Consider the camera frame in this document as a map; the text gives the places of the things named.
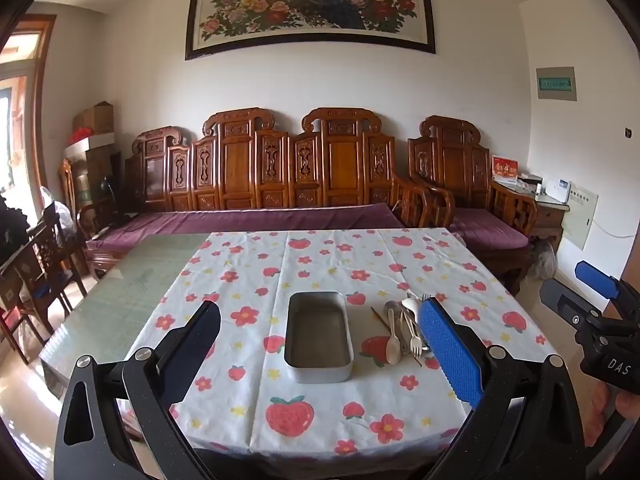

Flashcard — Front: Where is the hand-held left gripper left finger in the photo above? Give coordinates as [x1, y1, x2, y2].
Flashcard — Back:
[52, 301, 222, 480]

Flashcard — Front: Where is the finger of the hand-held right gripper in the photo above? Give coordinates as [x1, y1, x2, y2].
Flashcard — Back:
[574, 260, 632, 303]
[540, 277, 608, 333]

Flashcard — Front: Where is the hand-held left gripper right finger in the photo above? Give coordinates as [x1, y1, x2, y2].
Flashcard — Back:
[417, 296, 586, 480]

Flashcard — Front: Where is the white plastic fork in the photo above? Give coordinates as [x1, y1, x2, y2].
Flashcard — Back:
[406, 310, 424, 356]

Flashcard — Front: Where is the cream plastic spoon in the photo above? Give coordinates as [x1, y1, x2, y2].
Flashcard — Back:
[385, 310, 407, 365]

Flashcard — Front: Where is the white plastic spoon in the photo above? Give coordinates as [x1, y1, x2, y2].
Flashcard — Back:
[402, 296, 419, 336]

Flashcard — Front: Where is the light wooden chopstick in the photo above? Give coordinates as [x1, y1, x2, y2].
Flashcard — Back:
[370, 306, 422, 367]

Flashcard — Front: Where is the stainless steel tray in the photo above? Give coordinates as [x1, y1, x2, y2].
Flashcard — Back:
[284, 291, 355, 385]

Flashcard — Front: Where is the person's right hand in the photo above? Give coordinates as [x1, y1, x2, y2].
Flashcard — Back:
[616, 389, 640, 423]

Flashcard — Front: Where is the grey fluffy mop head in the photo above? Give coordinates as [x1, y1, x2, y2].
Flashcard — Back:
[530, 240, 558, 281]

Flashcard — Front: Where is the beige distribution box cover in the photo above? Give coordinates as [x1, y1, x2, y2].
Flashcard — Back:
[560, 182, 599, 251]

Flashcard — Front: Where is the wooden side table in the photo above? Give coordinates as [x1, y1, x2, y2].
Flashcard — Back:
[530, 192, 568, 256]

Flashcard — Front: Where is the white desk telephone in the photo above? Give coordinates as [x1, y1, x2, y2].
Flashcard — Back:
[543, 177, 572, 204]

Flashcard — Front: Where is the purple armchair cushion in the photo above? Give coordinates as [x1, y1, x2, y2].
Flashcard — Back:
[447, 208, 531, 251]

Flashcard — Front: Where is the purple sofa cushion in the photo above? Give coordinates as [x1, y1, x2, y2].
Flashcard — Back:
[86, 203, 406, 253]

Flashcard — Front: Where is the strawberry flower print tablecloth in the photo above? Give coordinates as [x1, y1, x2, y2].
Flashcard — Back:
[167, 227, 563, 456]

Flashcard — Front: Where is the black desk lamp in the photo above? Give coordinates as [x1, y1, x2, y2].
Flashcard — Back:
[100, 175, 132, 227]

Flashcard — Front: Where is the dark wooden dining chair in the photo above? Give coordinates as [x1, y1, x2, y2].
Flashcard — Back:
[0, 200, 88, 366]

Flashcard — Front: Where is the carved wooden armchair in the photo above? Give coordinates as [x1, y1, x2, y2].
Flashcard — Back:
[407, 115, 541, 296]

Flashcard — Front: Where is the carved wooden sofa bench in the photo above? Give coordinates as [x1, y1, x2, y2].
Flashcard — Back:
[82, 106, 456, 281]

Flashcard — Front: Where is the clear plastic bag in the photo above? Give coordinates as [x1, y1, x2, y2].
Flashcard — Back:
[40, 187, 76, 233]

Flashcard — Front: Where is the black bulky object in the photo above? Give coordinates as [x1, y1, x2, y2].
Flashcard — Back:
[0, 195, 28, 261]

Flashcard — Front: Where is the white flat box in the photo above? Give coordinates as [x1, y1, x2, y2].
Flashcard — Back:
[64, 132, 118, 161]

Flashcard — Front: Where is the brown cardboard box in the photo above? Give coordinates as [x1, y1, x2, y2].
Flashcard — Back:
[72, 101, 115, 136]

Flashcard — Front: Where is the framed peacock flower painting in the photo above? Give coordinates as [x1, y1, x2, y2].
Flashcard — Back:
[185, 0, 437, 61]

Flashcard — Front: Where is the grey wall panel box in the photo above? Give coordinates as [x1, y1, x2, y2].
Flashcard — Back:
[536, 66, 578, 101]

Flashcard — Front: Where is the wooden door frame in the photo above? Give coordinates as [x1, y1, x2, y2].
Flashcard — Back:
[0, 15, 58, 221]

